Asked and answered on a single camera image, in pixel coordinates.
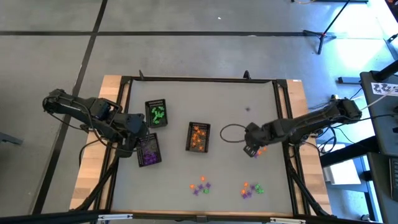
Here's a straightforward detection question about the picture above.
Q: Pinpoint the white box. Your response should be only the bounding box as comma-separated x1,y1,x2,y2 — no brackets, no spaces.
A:
323,161,363,185

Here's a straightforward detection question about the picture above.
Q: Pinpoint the black rig beam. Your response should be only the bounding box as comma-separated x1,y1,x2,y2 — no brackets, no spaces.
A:
0,210,383,224

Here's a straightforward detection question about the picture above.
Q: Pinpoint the grey metal foot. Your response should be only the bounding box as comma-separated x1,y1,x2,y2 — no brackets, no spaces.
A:
0,132,23,146

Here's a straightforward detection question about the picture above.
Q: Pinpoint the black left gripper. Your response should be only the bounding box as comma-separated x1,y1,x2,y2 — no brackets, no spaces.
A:
118,112,152,159

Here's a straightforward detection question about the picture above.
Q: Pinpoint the black metal table frame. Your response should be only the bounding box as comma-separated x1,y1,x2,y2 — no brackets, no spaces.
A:
70,70,333,218

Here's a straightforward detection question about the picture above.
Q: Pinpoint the black plastic slotted basket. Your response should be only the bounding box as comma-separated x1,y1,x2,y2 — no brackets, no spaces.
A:
185,121,211,154
136,133,163,169
144,99,169,129

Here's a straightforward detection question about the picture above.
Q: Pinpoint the white marker paper sheet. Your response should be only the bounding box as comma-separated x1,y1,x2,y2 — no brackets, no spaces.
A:
371,82,398,96

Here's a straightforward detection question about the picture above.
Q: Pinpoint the black tripod stand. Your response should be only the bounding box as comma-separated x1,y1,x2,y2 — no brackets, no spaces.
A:
303,0,352,55

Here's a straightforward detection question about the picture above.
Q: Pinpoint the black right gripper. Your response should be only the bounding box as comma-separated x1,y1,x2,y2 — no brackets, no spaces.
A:
243,122,273,158

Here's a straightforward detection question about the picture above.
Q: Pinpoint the black pole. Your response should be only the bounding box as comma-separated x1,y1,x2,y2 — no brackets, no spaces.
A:
373,59,398,82

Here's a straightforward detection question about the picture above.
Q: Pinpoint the silver metal bracket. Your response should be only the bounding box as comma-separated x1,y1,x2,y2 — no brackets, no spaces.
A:
269,217,307,224
98,213,134,222

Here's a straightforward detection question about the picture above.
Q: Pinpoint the black desk leg bar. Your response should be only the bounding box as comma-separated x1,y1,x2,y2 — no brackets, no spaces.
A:
320,136,381,168

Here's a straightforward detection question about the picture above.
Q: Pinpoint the black desk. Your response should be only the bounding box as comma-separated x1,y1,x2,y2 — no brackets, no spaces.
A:
359,70,398,224

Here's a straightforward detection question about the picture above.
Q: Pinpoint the grey table mat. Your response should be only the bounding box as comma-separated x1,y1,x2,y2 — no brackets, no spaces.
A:
110,80,295,215

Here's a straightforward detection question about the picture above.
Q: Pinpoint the grey metal stand leg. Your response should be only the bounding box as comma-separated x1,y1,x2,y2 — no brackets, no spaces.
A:
384,33,398,60

